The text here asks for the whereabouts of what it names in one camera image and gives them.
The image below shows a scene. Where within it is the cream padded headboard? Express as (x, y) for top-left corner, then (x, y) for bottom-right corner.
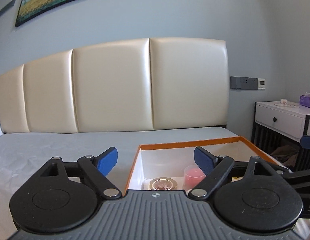
(0, 37), (229, 133)

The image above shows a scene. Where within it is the orange cardboard box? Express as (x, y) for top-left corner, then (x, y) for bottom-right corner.
(125, 136), (282, 191)

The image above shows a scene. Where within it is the purple tissue box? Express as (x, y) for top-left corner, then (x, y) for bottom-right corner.
(299, 92), (310, 108)

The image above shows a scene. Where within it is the grey wall switch panel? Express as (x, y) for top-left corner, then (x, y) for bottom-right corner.
(230, 76), (258, 90)

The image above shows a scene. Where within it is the clear cup with pink candle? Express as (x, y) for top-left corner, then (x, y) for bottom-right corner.
(183, 165), (205, 190)

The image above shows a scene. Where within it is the round gold-rimmed tin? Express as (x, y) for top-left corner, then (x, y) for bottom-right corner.
(148, 177), (178, 191)

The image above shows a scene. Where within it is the white thermostat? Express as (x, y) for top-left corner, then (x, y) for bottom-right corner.
(258, 78), (266, 90)

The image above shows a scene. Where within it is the white bed sheet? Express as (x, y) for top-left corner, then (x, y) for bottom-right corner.
(0, 127), (235, 239)

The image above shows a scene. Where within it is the white bedside table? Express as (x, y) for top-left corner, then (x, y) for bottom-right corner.
(251, 101), (310, 171)

